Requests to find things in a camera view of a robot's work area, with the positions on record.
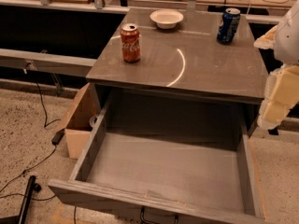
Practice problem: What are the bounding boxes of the cardboard box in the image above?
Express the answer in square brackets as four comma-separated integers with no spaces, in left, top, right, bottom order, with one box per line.
[55,83,100,159]

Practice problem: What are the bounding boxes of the red coke can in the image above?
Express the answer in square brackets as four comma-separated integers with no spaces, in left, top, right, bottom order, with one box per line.
[121,23,140,63]

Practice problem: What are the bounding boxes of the blue pepsi can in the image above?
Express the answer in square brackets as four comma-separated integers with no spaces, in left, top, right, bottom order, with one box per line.
[217,7,240,44]

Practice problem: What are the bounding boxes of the black stand leg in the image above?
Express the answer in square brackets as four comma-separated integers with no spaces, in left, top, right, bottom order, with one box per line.
[0,175,37,224]

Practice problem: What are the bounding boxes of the black power adapter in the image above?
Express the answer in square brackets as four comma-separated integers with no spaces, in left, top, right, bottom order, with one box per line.
[51,129,64,146]

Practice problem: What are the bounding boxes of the open grey top drawer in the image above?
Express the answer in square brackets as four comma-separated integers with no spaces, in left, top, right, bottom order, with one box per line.
[49,90,265,224]

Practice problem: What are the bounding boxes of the tape roll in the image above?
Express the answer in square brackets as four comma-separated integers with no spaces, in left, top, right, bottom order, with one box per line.
[89,114,98,128]

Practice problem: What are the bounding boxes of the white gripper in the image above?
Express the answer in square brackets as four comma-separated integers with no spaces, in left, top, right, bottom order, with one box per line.
[253,7,299,130]

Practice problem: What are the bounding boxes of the grey cabinet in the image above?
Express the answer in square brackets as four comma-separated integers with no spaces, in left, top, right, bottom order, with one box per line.
[86,8,267,130]

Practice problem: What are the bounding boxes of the white bowl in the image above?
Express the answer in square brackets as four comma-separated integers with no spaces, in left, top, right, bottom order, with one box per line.
[149,9,183,29]

